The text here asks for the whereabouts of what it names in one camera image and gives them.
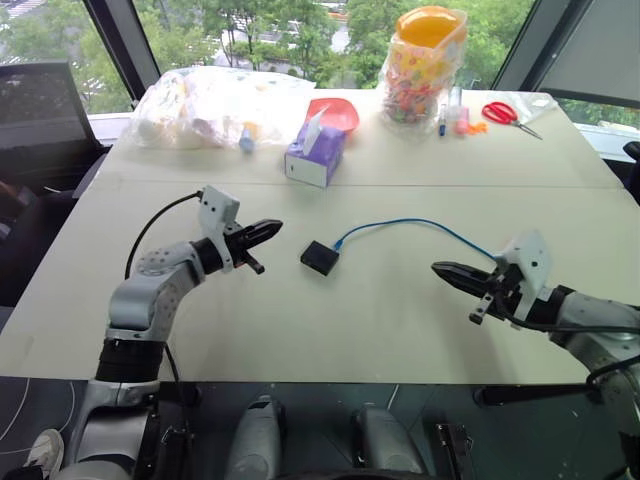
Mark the small black box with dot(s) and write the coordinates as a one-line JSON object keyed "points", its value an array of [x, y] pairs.
{"points": [[320, 257]]}

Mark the bagged jar with orange lid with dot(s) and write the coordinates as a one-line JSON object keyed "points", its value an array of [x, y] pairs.
{"points": [[422, 75]]}

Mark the purple tissue box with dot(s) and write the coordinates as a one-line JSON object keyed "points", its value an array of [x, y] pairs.
{"points": [[312, 155]]}

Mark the orange small toy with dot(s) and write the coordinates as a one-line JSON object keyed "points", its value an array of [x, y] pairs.
{"points": [[477, 128]]}

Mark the black office chair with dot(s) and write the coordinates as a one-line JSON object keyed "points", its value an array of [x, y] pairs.
{"points": [[45, 220]]}

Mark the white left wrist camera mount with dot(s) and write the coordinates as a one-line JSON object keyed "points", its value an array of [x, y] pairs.
{"points": [[216, 205]]}

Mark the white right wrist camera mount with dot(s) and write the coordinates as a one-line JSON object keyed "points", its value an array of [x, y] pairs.
{"points": [[532, 257]]}

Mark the red plastic bowl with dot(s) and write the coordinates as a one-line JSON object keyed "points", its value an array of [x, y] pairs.
{"points": [[340, 114]]}

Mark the pink small toy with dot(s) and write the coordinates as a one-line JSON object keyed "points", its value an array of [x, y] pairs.
{"points": [[462, 121]]}

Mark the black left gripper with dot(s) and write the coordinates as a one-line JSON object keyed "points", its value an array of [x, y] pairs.
{"points": [[236, 246]]}

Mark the black monitor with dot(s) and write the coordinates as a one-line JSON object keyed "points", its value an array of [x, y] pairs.
{"points": [[40, 105]]}

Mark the dark window frame pillar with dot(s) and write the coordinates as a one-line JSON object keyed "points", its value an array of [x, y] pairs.
{"points": [[560, 45], [125, 45]]}

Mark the grey rounded robot leg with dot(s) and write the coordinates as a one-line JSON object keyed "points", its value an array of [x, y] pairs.
{"points": [[385, 442], [257, 440]]}

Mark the clear plastic bag of items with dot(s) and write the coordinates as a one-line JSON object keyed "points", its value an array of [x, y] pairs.
{"points": [[210, 107]]}

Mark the white shoe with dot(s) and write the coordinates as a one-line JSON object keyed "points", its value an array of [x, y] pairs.
{"points": [[47, 450]]}

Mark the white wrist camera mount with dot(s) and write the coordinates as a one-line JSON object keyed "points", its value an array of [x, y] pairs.
{"points": [[532, 257], [216, 205]]}

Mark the black object beside table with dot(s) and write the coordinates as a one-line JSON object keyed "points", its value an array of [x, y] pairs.
{"points": [[632, 170]]}

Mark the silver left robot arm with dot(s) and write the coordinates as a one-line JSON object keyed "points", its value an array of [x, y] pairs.
{"points": [[150, 295]]}

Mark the clear plastic tube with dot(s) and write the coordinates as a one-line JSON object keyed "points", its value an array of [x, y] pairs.
{"points": [[455, 102]]}

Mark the empty clear plastic bag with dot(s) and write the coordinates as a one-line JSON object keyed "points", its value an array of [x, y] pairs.
{"points": [[537, 105]]}

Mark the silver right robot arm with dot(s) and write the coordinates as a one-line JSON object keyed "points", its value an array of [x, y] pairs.
{"points": [[595, 320]]}

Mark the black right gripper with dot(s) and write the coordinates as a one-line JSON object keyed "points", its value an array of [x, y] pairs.
{"points": [[502, 290]]}

